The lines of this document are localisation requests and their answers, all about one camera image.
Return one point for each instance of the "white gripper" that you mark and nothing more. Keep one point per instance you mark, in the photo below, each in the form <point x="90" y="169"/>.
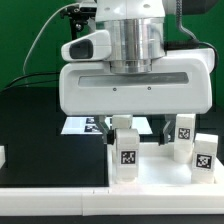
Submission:
<point x="179" y="82"/>

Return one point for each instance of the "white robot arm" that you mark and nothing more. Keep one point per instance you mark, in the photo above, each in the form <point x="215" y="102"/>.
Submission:
<point x="123" y="67"/>

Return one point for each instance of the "white sheet with markers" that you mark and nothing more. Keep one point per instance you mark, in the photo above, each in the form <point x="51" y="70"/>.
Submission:
<point x="86" y="125"/>

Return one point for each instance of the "white front fence wall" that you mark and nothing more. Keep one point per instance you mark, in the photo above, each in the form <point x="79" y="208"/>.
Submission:
<point x="120" y="200"/>

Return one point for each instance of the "white fence wall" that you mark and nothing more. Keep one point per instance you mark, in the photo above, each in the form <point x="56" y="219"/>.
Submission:
<point x="120" y="200"/>
<point x="2" y="156"/>

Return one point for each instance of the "black camera on stand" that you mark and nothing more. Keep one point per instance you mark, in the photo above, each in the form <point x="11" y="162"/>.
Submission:
<point x="85" y="8"/>

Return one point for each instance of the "white left fence wall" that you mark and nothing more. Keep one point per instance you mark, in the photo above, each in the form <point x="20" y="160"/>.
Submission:
<point x="2" y="156"/>

